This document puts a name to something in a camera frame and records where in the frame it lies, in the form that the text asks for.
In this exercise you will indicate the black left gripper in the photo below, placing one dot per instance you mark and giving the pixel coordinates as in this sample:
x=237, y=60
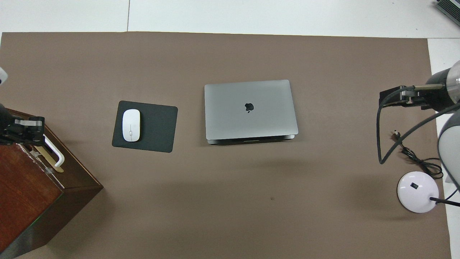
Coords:
x=6, y=126

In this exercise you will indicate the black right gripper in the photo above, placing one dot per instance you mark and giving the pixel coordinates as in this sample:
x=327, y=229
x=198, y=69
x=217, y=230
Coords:
x=436, y=99

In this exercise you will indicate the grey laptop with apple logo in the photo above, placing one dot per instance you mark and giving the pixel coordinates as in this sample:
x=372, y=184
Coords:
x=251, y=108

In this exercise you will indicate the dark brown wooden box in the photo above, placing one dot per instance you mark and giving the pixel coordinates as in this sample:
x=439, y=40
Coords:
x=25, y=190

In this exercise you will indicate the white desk lamp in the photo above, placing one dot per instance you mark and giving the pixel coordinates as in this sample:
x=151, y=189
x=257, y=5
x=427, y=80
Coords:
x=417, y=192

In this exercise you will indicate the white computer mouse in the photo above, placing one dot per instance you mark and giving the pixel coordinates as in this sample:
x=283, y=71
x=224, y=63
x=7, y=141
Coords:
x=131, y=126

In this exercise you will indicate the grey keyboard device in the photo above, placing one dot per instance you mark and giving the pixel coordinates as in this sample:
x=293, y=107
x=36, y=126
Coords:
x=449, y=7

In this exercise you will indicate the black mouse pad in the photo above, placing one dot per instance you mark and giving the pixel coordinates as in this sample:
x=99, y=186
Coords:
x=158, y=126

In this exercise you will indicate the brown table mat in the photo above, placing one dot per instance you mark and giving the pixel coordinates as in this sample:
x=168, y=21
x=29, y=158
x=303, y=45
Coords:
x=230, y=201

